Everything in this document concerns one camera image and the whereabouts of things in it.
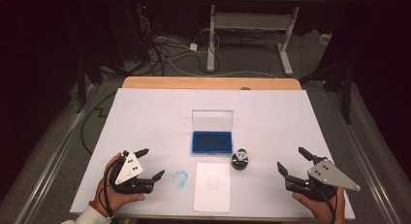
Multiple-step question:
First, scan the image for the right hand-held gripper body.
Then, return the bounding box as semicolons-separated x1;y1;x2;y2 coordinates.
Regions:
284;155;362;203

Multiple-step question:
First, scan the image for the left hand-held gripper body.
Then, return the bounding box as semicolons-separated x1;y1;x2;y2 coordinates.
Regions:
109;149;155;195

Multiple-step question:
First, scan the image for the black round stamp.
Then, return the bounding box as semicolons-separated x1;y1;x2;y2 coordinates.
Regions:
231;147;250;172

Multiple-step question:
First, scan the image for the white paper sheet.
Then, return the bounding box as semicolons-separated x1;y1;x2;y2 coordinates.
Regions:
193;162;232;214

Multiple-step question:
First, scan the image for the person's right hand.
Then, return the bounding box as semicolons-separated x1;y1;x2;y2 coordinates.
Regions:
291;186;347;224

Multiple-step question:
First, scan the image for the person's left hand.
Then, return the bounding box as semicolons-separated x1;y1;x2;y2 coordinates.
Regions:
93;152;146;215

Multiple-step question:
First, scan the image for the clear round cap blue stained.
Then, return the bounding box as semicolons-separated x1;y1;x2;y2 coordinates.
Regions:
172;170;190;188

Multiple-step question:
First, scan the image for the large white board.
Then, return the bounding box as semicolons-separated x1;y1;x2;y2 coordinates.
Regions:
69;87;357;221

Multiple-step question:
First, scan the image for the person's left white sleeve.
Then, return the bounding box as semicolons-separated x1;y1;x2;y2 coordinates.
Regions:
61;205;112;224

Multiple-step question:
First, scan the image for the blue ink pad clear lid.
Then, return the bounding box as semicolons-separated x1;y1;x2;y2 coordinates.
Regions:
190;110;235;156

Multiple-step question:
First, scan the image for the black metal stand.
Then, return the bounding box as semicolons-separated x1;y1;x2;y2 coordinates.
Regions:
300;52;354;125

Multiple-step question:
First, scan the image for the wooden table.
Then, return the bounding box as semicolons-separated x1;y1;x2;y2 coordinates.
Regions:
121;76;302;91

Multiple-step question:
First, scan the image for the right hand-held gripper black cable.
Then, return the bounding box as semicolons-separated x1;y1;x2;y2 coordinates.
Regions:
309;183;337;224

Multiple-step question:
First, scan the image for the hand-held gripper black cable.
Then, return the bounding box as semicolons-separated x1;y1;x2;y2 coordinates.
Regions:
309;183;337;224
102;157;118;224

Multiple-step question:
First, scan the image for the left hand-held gripper black cable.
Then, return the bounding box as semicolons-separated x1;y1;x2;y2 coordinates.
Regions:
102;157;118;224

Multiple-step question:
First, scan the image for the metal floor rail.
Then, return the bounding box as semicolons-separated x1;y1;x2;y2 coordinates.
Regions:
332;97;403;224
14;83;99;224

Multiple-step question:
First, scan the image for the black floor cable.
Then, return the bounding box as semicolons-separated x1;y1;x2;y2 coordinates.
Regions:
79;91;118;156

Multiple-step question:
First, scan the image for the tangle of floor cables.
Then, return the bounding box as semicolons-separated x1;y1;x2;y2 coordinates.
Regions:
139;14;227;77

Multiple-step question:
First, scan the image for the white metal desk frame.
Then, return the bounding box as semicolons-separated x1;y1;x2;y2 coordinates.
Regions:
193;0;344;77

